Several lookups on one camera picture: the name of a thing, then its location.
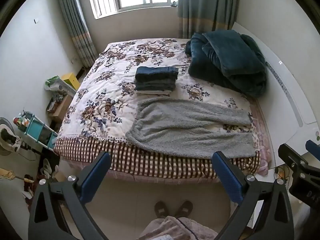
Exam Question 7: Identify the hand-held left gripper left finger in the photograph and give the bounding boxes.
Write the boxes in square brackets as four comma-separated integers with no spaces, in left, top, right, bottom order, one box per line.
[28,151,112,240]

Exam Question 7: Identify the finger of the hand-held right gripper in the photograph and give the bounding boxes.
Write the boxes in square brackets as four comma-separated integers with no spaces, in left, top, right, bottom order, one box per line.
[278,143,313,180]
[305,139,320,157]

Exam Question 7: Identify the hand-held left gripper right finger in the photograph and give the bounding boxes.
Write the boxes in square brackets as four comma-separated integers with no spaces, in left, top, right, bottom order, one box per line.
[212,151,294,240]

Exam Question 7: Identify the grey fleece pants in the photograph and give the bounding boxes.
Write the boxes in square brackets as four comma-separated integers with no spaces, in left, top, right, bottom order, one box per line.
[125,97,256,160]

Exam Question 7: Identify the folded beige pants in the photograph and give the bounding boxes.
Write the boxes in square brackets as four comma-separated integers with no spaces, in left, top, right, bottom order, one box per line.
[136,89,173,96]

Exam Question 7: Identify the folded dark grey pants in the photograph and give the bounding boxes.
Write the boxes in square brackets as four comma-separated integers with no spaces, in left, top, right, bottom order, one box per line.
[135,80,177,92]

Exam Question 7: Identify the orange object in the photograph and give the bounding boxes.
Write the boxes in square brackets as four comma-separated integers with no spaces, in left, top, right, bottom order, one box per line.
[276,167,288,180]

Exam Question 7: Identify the pink plaid bed sheet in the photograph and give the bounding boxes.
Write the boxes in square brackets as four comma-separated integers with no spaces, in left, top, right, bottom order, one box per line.
[59,97,270,181]

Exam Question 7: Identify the white slipper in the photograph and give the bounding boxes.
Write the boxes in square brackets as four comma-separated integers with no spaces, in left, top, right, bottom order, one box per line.
[40,158,51,178]
[49,164,60,179]

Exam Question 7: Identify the person's right brown slipper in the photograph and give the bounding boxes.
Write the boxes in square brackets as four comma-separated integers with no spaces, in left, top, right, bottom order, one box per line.
[175,200,193,218]

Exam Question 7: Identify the person's brown slipper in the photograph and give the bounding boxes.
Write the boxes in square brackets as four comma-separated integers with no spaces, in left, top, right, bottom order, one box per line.
[154,200,173,218]
[175,200,193,218]

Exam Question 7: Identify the white headboard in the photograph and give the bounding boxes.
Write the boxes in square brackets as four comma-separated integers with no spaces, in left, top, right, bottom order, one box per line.
[231,21,320,155]

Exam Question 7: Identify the teal storage rack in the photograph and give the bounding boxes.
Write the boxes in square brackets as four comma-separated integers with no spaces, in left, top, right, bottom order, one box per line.
[14,112,59,152]

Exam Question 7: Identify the cardboard box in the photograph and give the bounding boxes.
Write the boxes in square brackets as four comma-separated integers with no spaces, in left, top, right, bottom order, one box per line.
[46,94,74,123]

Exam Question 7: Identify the person's left brown slipper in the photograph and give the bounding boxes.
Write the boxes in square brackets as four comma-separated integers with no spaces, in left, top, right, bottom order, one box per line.
[154,200,173,218]

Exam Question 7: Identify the person's pink fleece clothing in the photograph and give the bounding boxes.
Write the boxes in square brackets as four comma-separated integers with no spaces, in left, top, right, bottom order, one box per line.
[144,216,219,240]

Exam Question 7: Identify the yellow brush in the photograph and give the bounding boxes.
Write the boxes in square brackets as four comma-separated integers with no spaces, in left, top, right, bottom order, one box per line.
[0,169,34,183]

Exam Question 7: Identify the yellow box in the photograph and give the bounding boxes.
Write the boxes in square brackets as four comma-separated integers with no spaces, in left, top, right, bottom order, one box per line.
[61,72,81,92]

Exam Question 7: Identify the white and green bag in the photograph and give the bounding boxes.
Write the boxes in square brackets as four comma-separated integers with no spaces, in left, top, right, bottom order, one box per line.
[45,76,77,98]

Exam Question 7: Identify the folded blue jeans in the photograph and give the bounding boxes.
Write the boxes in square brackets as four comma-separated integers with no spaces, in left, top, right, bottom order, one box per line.
[135,66,179,83]

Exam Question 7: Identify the dark teal plush blanket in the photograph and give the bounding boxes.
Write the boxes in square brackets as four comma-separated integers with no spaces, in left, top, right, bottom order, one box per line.
[185,29,268,98]

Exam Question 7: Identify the blue-grey banded curtain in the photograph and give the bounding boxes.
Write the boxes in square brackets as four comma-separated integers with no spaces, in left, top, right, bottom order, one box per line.
[177,0,242,39]
[55,0,98,68]

